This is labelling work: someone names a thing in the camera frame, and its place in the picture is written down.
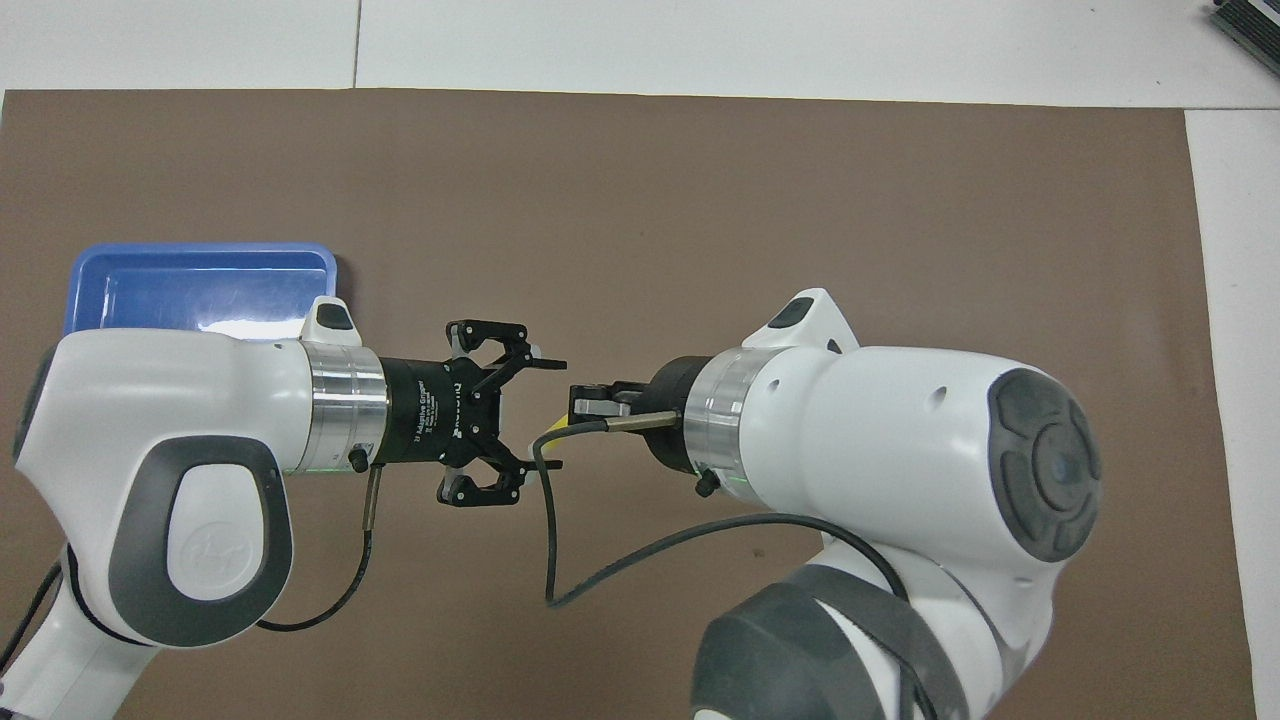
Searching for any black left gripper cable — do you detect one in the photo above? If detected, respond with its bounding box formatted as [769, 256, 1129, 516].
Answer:
[0, 448, 387, 681]

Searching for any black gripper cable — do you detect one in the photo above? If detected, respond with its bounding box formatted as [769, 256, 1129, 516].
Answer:
[533, 408, 911, 608]
[0, 448, 387, 681]

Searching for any grey ribbed device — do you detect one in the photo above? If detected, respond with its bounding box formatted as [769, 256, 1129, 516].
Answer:
[1208, 0, 1280, 51]

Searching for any brown table mat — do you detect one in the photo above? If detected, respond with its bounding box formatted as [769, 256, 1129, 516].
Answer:
[0, 88, 1259, 720]

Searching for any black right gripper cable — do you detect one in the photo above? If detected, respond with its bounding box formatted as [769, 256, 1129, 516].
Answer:
[533, 408, 911, 608]

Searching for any blue plastic tray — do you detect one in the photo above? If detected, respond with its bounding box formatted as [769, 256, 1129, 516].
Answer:
[63, 242, 339, 339]

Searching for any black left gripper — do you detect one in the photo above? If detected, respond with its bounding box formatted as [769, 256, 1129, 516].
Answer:
[382, 320, 569, 508]

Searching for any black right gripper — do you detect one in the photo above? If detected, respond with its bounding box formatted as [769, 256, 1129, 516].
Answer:
[568, 357, 716, 476]

